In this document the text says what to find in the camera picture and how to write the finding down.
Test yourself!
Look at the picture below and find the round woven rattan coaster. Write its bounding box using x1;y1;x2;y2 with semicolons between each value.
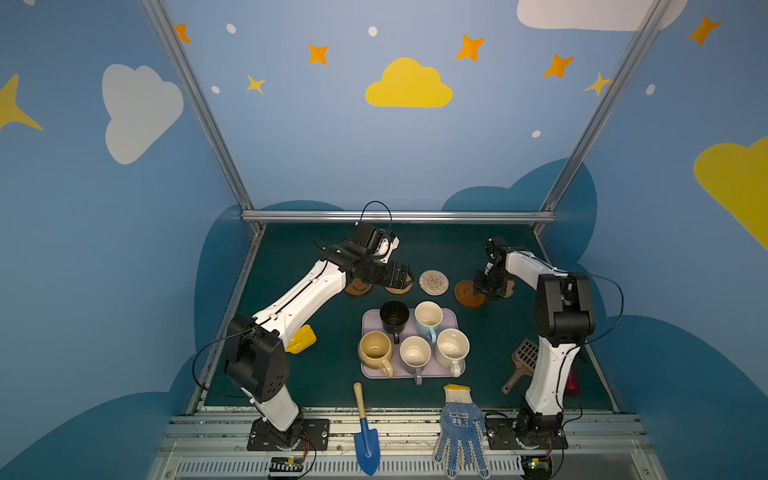
385;276;413;295

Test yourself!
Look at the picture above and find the brown wooden coaster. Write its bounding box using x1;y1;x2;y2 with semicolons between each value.
454;280;486;309
344;279;372;297

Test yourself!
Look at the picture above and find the black mug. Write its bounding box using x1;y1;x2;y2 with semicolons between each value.
379;300;410;345

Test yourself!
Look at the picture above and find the light blue mug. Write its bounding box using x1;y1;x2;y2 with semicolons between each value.
414;301;444;344

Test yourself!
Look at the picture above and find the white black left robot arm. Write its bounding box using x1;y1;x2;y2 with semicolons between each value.
221;221;412;435

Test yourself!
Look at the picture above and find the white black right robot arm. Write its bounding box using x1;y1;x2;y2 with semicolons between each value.
473;237;596;445

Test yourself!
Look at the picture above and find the lilac plastic tray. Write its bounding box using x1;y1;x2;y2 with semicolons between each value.
360;307;469;380

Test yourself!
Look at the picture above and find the lilac mug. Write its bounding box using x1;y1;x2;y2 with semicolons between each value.
399;335;432;386

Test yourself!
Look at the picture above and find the white mug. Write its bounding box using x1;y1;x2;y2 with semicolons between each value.
435;328;470;378

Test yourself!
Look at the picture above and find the yellow mug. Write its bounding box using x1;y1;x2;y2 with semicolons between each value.
358;331;394;378

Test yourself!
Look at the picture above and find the brown slotted scoop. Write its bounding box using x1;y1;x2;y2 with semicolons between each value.
501;339;539;395

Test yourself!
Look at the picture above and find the yellow plastic scoop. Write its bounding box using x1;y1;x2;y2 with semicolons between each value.
286;324;317;355

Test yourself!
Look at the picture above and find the red brush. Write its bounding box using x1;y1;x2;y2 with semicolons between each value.
565;360;582;398

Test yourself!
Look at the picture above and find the blue dotted work glove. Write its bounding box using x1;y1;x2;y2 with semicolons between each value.
433;384;491;479

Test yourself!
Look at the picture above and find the blue garden trowel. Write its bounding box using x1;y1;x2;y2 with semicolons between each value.
353;382;380;476

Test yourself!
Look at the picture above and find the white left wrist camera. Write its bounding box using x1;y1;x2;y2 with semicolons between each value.
374;236;399;263

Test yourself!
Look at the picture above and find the white multicolour rope coaster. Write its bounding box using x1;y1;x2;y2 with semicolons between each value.
419;269;450;297

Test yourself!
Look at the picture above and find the aluminium rear frame rail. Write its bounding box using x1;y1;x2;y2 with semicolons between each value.
241;210;556;224

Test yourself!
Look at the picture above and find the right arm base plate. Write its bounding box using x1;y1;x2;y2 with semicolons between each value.
485;416;569;450

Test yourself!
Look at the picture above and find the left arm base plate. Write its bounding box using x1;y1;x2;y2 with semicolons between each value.
246;416;330;451

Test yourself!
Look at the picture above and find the left aluminium frame post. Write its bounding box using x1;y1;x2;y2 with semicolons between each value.
141;0;264;236

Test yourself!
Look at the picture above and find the aluminium frame post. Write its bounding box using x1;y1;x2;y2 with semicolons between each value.
141;0;264;236
532;0;673;237

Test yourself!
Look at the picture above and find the right aluminium frame post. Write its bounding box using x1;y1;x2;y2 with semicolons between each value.
532;0;673;237

